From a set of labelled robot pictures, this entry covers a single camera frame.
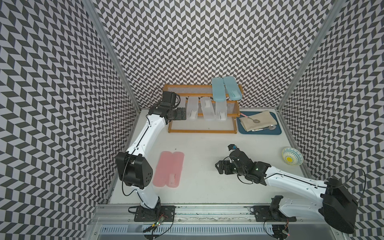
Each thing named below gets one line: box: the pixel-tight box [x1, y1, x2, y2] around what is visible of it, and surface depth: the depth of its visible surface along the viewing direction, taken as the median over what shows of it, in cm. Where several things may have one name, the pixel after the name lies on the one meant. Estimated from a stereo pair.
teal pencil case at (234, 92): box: [223, 76, 243, 101], surface depth 88 cm
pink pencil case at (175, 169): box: [166, 151, 185, 188], surface depth 90 cm
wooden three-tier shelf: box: [162, 84, 244, 134], surface depth 101 cm
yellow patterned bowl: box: [281, 147, 304, 166], surface depth 93 cm
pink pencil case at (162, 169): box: [153, 151, 173, 187], surface depth 90 cm
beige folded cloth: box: [239, 110, 278, 132], surface depth 111 cm
